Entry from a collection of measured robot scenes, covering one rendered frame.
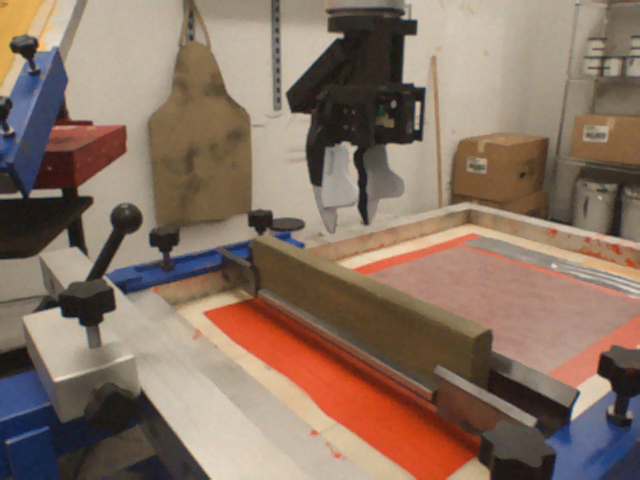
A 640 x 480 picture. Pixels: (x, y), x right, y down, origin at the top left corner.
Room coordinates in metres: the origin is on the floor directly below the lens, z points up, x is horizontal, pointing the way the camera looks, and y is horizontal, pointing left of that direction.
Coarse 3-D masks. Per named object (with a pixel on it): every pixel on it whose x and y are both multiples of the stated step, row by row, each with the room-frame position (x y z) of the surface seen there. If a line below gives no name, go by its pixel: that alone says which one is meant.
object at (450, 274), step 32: (416, 256) 0.89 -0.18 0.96; (448, 256) 0.89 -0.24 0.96; (480, 256) 0.89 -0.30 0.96; (416, 288) 0.74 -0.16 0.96; (448, 288) 0.74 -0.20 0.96; (480, 288) 0.74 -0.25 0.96; (224, 320) 0.64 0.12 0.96; (256, 320) 0.64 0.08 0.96; (288, 320) 0.64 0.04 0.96; (256, 352) 0.55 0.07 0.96; (288, 352) 0.55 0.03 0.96; (320, 352) 0.55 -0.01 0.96
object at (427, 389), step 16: (272, 304) 0.62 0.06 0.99; (288, 304) 0.60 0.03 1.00; (304, 320) 0.56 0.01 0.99; (320, 320) 0.56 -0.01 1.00; (336, 336) 0.52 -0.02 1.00; (352, 352) 0.50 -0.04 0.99; (368, 352) 0.48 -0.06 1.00; (384, 368) 0.46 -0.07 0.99; (400, 368) 0.45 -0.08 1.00; (416, 384) 0.43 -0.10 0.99; (432, 384) 0.42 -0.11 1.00; (432, 400) 0.41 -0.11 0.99
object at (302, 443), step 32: (384, 224) 0.97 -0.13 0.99; (416, 224) 0.99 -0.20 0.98; (448, 224) 1.06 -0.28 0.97; (480, 224) 1.07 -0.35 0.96; (512, 224) 1.01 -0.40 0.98; (544, 224) 0.97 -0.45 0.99; (320, 256) 0.85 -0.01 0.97; (608, 256) 0.86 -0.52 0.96; (160, 288) 0.67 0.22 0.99; (192, 288) 0.70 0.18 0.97; (224, 288) 0.73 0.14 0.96; (160, 320) 0.57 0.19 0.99; (192, 352) 0.49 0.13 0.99; (224, 384) 0.43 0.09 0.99; (256, 384) 0.43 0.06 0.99; (256, 416) 0.38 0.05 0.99; (288, 416) 0.38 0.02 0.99; (288, 448) 0.34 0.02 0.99; (320, 448) 0.34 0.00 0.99
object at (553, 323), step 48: (528, 288) 0.74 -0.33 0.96; (576, 288) 0.74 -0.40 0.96; (528, 336) 0.59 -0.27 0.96; (576, 336) 0.59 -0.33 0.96; (624, 336) 0.59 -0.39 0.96; (336, 384) 0.49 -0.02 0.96; (384, 384) 0.49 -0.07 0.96; (576, 384) 0.48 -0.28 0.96; (384, 432) 0.41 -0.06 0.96; (432, 432) 0.41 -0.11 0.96
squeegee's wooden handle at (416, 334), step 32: (256, 256) 0.67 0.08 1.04; (288, 256) 0.61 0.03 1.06; (288, 288) 0.61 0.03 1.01; (320, 288) 0.56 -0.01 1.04; (352, 288) 0.52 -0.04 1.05; (384, 288) 0.50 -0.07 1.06; (352, 320) 0.52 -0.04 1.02; (384, 320) 0.48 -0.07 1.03; (416, 320) 0.45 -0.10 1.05; (448, 320) 0.43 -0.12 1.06; (384, 352) 0.48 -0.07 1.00; (416, 352) 0.44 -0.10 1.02; (448, 352) 0.42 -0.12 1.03; (480, 352) 0.40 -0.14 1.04; (480, 384) 0.41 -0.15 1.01
